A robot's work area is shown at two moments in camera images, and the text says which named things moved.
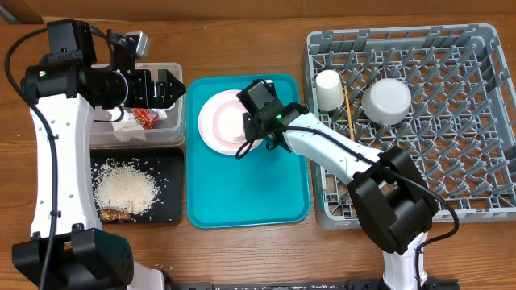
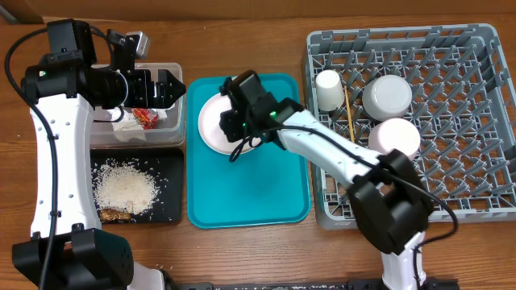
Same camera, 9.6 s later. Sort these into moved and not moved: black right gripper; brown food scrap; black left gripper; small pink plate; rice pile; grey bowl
Moved: small pink plate; black right gripper
Not moved: black left gripper; rice pile; brown food scrap; grey bowl
